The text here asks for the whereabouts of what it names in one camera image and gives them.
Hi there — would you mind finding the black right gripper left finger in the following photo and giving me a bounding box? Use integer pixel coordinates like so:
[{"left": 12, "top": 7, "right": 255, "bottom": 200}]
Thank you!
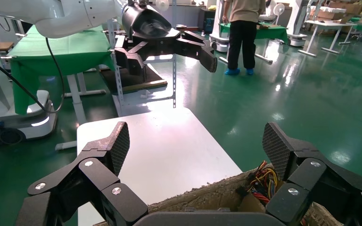
[{"left": 15, "top": 121, "right": 149, "bottom": 226}]

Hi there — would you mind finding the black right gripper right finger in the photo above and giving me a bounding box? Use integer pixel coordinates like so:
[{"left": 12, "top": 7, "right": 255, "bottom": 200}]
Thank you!
[{"left": 262, "top": 122, "right": 362, "bottom": 226}]

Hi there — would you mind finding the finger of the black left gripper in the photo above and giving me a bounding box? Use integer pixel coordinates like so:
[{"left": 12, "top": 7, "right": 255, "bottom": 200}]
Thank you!
[
  {"left": 114, "top": 35, "right": 149, "bottom": 80},
  {"left": 175, "top": 30, "right": 218, "bottom": 73}
]

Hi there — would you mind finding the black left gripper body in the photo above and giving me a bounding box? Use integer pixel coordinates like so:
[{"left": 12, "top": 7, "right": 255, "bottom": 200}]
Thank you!
[{"left": 122, "top": 3, "right": 182, "bottom": 60}]

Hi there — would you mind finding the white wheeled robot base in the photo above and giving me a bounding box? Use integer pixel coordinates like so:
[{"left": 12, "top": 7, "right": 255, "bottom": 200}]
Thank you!
[{"left": 0, "top": 18, "right": 58, "bottom": 148}]

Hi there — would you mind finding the white wheeled robot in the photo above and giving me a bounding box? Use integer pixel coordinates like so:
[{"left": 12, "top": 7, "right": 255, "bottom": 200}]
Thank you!
[
  {"left": 208, "top": 0, "right": 231, "bottom": 53},
  {"left": 285, "top": 0, "right": 310, "bottom": 48}
]

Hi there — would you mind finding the black wooden board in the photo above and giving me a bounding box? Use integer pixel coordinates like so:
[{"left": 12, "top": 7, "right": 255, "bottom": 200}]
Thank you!
[{"left": 100, "top": 64, "right": 168, "bottom": 95}]

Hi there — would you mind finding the dark cabinet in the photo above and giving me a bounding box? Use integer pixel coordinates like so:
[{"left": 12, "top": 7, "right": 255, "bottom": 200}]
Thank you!
[{"left": 197, "top": 8, "right": 216, "bottom": 34}]

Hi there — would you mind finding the grey metal shelf rack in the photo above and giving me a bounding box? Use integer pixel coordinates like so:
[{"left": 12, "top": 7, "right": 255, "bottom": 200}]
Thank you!
[{"left": 107, "top": 0, "right": 178, "bottom": 110}]

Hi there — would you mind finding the person in beige shirt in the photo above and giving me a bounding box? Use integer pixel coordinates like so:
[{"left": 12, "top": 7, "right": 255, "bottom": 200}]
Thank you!
[{"left": 222, "top": 0, "right": 267, "bottom": 76}]

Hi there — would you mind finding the green tablecloth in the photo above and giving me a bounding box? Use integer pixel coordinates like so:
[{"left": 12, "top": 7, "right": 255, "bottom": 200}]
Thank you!
[
  {"left": 8, "top": 24, "right": 116, "bottom": 115},
  {"left": 218, "top": 22, "right": 289, "bottom": 45}
]

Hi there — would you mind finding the white desk fan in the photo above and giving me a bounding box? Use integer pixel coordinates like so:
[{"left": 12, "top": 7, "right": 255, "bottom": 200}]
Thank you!
[{"left": 272, "top": 3, "right": 286, "bottom": 26}]

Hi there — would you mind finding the worn cardboard divider box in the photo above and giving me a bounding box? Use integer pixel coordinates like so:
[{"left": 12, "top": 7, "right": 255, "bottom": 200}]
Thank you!
[{"left": 93, "top": 162, "right": 344, "bottom": 226}]

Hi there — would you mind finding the brown wooden desk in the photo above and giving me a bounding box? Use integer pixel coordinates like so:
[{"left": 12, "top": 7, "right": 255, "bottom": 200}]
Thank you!
[{"left": 0, "top": 41, "right": 15, "bottom": 53}]

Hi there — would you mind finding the white work table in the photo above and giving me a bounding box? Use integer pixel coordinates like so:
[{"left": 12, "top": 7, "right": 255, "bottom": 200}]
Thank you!
[{"left": 297, "top": 19, "right": 357, "bottom": 59}]

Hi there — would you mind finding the power supply with coloured wires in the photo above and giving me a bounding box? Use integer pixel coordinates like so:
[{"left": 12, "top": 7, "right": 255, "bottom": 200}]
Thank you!
[{"left": 235, "top": 161, "right": 279, "bottom": 205}]

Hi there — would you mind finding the white table leg frame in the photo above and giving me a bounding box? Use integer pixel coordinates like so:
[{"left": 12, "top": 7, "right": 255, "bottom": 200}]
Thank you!
[{"left": 63, "top": 72, "right": 107, "bottom": 126}]

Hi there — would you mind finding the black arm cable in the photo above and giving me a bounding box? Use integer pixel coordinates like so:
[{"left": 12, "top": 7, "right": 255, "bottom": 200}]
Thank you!
[{"left": 0, "top": 37, "right": 66, "bottom": 114}]

